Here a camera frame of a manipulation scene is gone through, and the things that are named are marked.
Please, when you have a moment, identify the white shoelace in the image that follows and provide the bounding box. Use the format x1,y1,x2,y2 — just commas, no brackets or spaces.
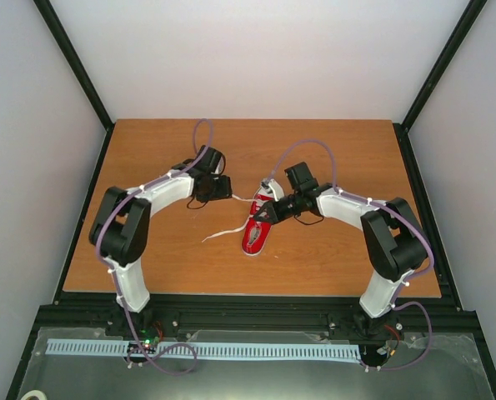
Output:
201,193,265,245

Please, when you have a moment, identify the red canvas sneaker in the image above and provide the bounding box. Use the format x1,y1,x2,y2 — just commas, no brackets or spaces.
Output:
241,187,273,256

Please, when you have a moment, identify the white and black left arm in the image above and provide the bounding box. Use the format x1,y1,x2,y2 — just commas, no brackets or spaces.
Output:
88,146,233,336

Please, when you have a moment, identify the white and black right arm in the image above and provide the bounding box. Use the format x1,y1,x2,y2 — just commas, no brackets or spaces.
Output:
253,162,434,337

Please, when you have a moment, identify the white tape roll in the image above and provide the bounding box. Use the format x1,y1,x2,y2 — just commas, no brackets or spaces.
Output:
20,389,47,400

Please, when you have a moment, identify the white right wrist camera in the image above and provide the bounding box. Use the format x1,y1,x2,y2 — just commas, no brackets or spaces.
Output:
261,178,284,201

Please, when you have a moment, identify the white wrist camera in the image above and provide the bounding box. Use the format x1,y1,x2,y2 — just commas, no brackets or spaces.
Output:
213,157,226,175
261,178,284,201

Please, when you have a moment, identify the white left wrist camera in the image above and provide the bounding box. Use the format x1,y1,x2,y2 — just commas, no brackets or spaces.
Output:
213,157,226,175

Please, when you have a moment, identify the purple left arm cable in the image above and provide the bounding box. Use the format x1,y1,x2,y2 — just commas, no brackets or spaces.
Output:
95,117,214,377

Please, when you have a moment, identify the white slotted cable duct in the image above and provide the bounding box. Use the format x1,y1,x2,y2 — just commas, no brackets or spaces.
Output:
45,338,361,363

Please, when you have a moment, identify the black aluminium cage frame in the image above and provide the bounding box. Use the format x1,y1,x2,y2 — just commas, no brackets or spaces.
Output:
5,0,496,400

